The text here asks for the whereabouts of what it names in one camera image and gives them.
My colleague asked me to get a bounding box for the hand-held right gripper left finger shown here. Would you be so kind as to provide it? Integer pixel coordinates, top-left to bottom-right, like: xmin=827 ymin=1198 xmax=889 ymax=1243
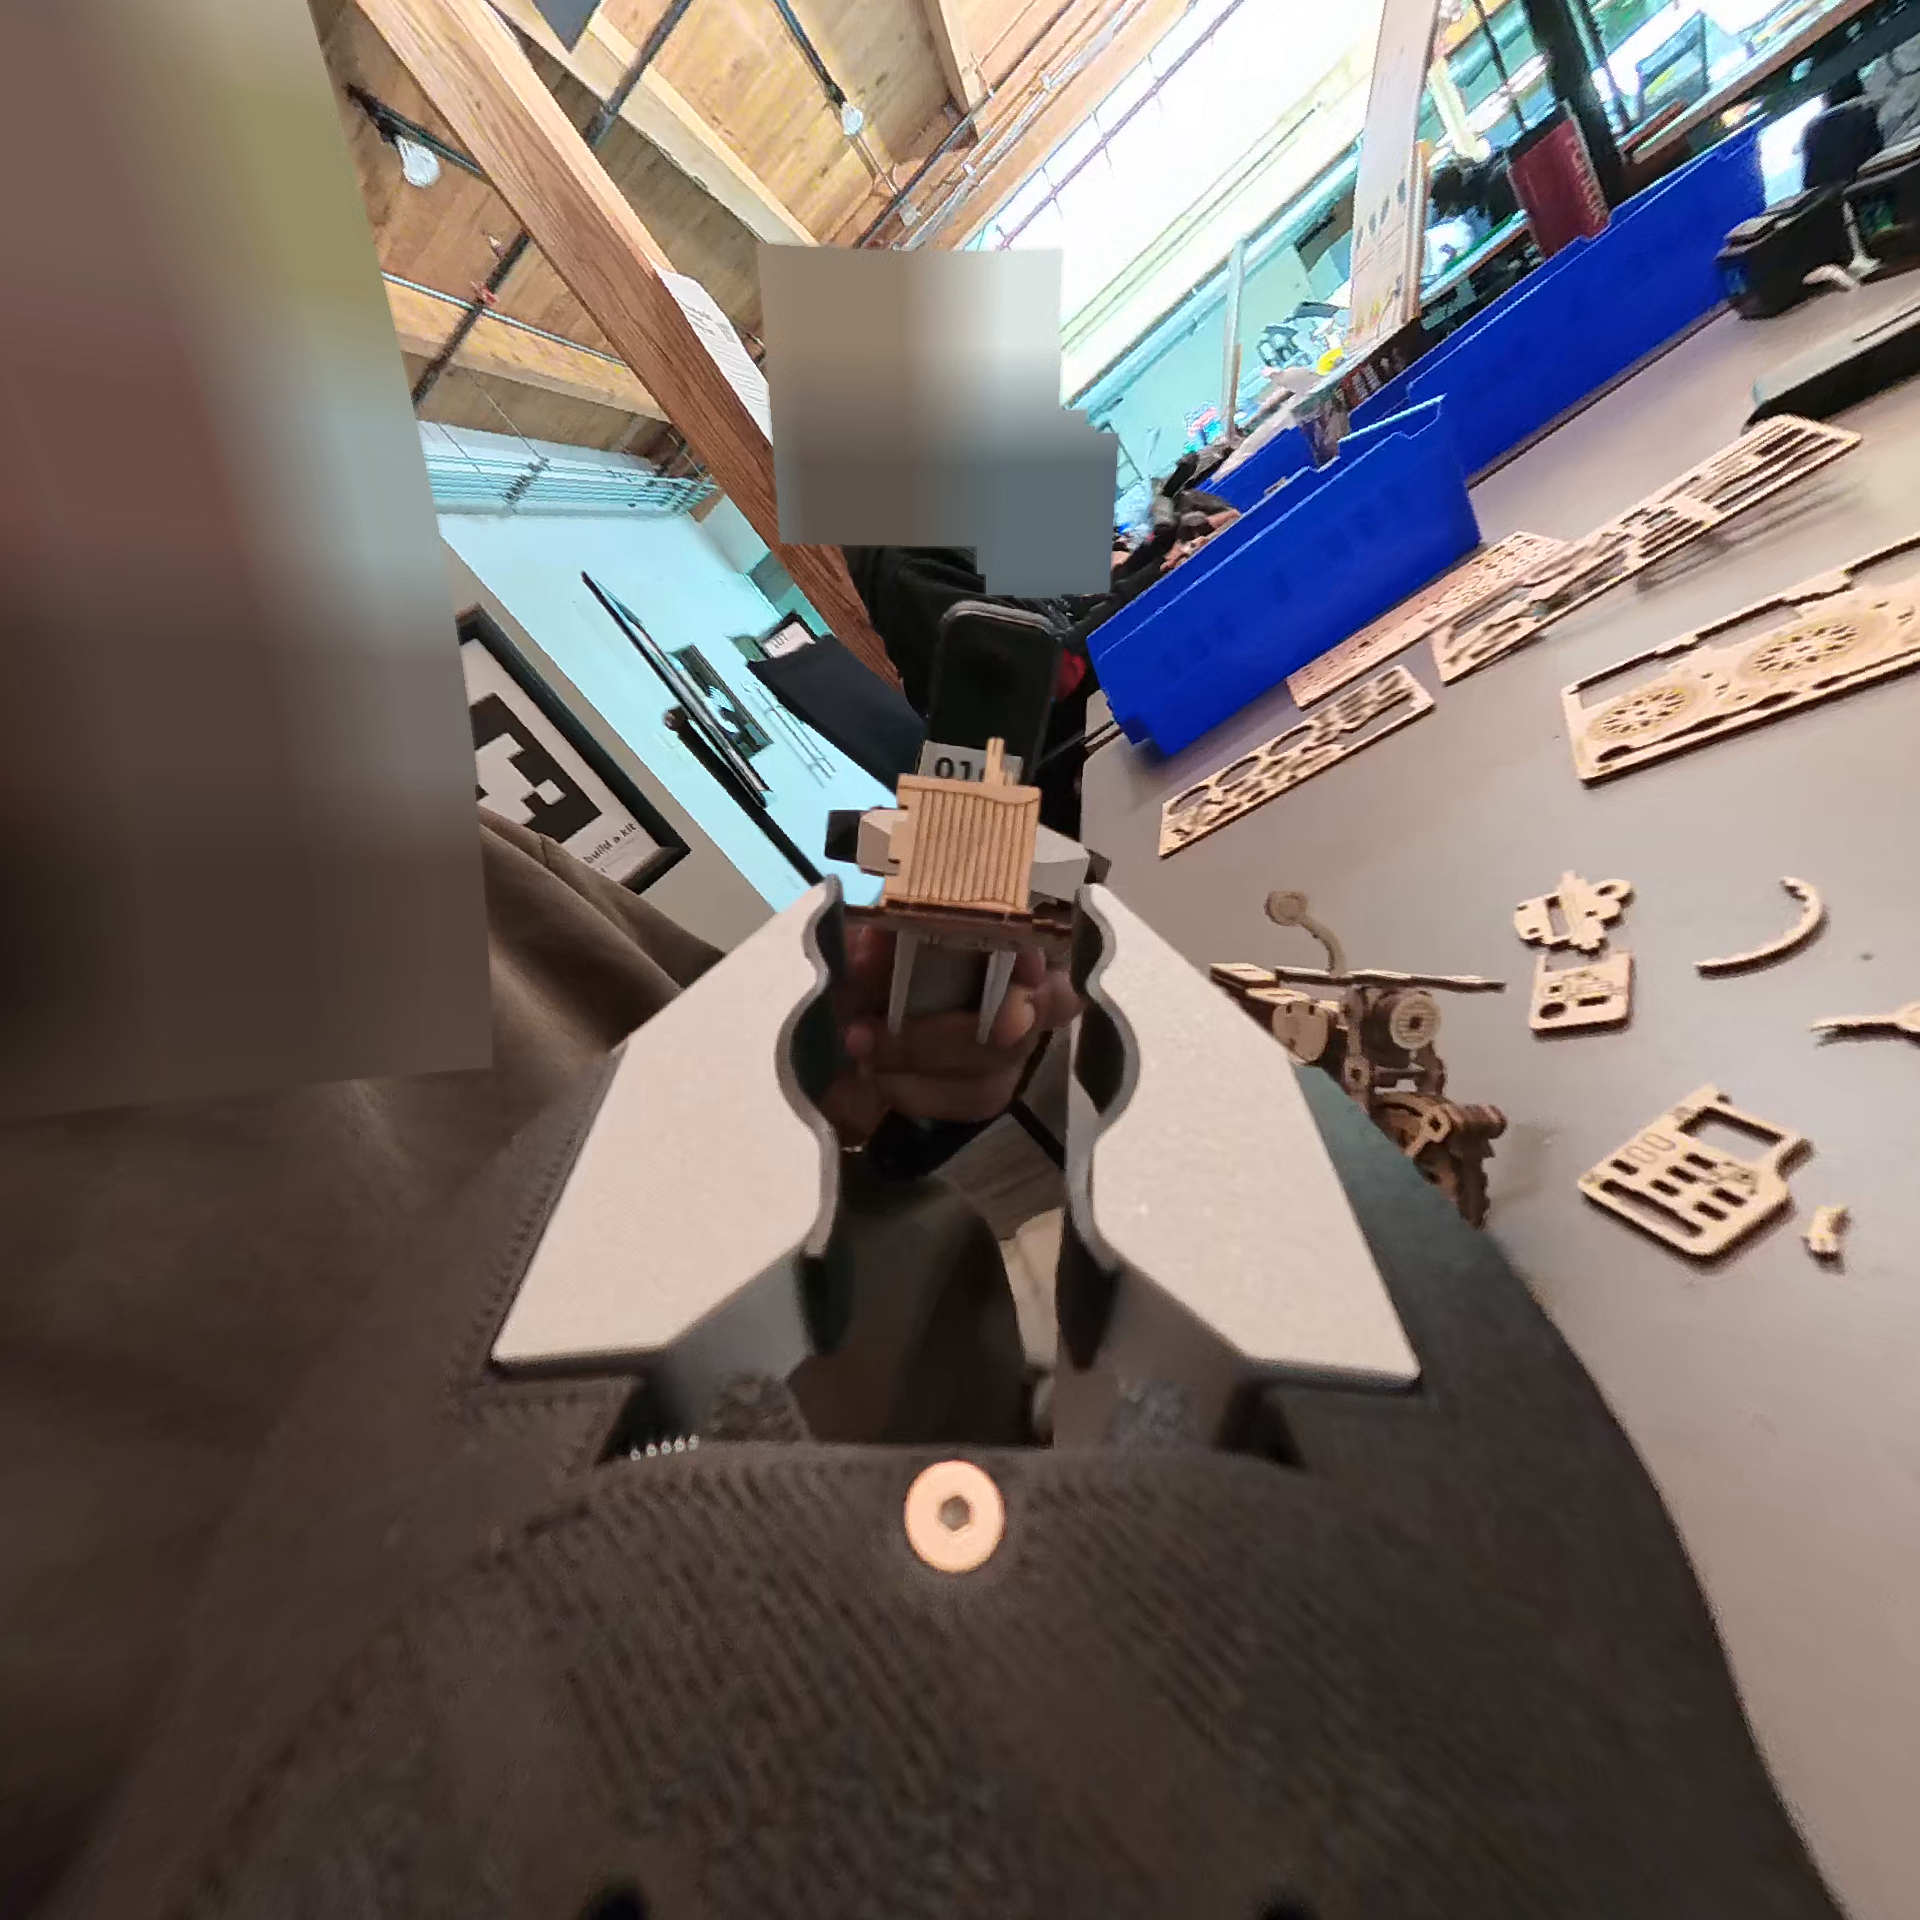
xmin=492 ymin=882 xmax=847 ymax=1435

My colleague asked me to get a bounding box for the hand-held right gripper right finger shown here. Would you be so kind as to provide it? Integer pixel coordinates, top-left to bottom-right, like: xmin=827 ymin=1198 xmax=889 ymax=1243
xmin=1056 ymin=882 xmax=1419 ymax=1449

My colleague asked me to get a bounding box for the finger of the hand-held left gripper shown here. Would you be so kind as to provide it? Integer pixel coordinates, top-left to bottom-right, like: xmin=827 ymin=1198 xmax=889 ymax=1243
xmin=829 ymin=805 xmax=921 ymax=1042
xmin=981 ymin=833 xmax=1106 ymax=1049

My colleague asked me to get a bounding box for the ribbed wooden model part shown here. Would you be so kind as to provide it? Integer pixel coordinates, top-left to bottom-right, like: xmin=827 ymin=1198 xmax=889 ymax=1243
xmin=840 ymin=734 xmax=1079 ymax=943

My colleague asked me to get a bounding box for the wooden motorcycle model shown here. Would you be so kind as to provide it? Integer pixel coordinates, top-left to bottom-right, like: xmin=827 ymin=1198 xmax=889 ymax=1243
xmin=1208 ymin=892 xmax=1512 ymax=1223

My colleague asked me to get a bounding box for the person's left hand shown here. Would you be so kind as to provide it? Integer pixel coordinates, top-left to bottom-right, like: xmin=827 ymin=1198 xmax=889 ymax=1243
xmin=797 ymin=914 xmax=1120 ymax=1132

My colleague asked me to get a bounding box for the black fabric chair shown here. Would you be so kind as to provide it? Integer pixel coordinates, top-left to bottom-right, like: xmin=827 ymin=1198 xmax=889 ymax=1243
xmin=749 ymin=636 xmax=905 ymax=783

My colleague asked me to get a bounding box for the black monitor on stand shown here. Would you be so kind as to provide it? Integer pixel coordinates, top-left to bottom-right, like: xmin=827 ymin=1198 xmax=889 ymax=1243
xmin=582 ymin=570 xmax=778 ymax=799

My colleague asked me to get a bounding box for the framed black-white marker poster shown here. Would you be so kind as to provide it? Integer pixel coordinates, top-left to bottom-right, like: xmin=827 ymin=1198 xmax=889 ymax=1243
xmin=457 ymin=606 xmax=692 ymax=895

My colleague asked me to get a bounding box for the short blue plastic bin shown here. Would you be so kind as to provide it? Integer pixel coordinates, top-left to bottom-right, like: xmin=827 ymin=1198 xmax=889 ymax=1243
xmin=1087 ymin=394 xmax=1487 ymax=761

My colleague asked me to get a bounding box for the square wooden cutout piece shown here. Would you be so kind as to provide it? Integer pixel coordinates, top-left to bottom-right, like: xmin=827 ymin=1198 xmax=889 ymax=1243
xmin=1528 ymin=951 xmax=1637 ymax=1038

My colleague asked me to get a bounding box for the white paper sign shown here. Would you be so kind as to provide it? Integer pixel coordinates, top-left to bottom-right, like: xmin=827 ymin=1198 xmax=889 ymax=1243
xmin=655 ymin=272 xmax=778 ymax=412

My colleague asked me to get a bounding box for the small wooden cutout piece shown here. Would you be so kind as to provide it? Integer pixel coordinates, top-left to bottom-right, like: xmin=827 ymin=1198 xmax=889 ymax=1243
xmin=1512 ymin=871 xmax=1637 ymax=956

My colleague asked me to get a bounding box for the wooden grid piece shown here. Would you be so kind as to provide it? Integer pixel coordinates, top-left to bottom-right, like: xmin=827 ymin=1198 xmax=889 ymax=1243
xmin=1576 ymin=1086 xmax=1817 ymax=1259

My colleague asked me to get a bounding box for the curved wooden piece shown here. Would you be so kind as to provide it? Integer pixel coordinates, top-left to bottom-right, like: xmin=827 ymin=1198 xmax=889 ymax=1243
xmin=1695 ymin=874 xmax=1825 ymax=980

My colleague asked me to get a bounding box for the white display board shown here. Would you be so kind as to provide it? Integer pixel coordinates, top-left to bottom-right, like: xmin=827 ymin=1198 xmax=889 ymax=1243
xmin=1347 ymin=0 xmax=1445 ymax=349

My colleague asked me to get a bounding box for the long wooden parts sheet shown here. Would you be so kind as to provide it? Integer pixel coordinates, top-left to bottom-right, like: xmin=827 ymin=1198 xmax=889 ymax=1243
xmin=1431 ymin=415 xmax=1863 ymax=686

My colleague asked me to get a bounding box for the long blue plastic bin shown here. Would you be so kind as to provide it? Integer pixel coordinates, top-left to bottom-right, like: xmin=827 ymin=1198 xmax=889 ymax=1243
xmin=1211 ymin=122 xmax=1777 ymax=515

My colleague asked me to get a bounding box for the wooden wheel parts sheet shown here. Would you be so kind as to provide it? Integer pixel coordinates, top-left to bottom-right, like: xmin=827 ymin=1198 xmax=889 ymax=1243
xmin=1560 ymin=535 xmax=1920 ymax=786

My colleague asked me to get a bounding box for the maroon cylinder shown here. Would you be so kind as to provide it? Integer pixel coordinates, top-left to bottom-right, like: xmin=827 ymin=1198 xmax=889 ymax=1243
xmin=1504 ymin=103 xmax=1615 ymax=250

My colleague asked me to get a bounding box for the flat black box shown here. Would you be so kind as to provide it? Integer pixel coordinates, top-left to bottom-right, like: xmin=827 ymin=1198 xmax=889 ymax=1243
xmin=1746 ymin=312 xmax=1920 ymax=423

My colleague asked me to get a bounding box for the black device case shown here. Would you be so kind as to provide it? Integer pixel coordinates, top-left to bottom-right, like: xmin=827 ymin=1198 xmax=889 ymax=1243
xmin=1715 ymin=91 xmax=1920 ymax=321

